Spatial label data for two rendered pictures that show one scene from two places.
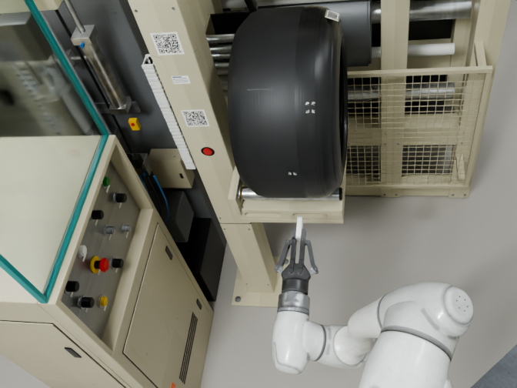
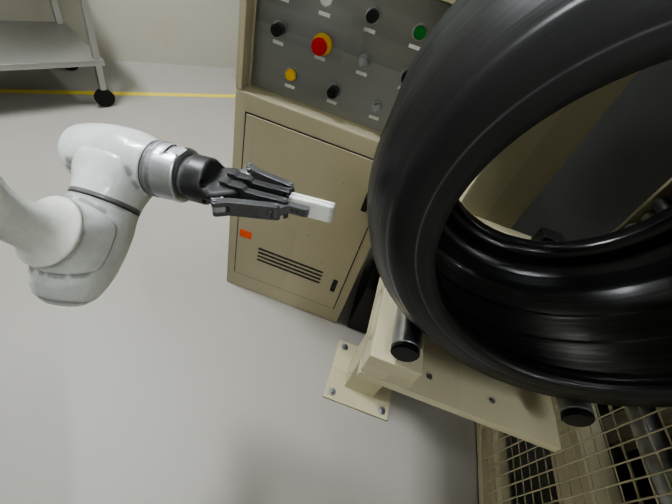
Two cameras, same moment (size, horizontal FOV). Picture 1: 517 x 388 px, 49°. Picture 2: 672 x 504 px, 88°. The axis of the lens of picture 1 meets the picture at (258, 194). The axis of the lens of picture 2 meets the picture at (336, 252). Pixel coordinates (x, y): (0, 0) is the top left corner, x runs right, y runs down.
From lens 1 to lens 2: 1.47 m
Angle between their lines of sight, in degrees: 46
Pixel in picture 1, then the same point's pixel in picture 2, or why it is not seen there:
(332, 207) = (381, 341)
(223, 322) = (322, 328)
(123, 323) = (271, 106)
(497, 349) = not seen: outside the picture
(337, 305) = (310, 462)
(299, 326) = (113, 144)
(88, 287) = (296, 36)
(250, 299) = (341, 359)
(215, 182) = not seen: hidden behind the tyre
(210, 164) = not seen: hidden behind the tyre
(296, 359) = (67, 135)
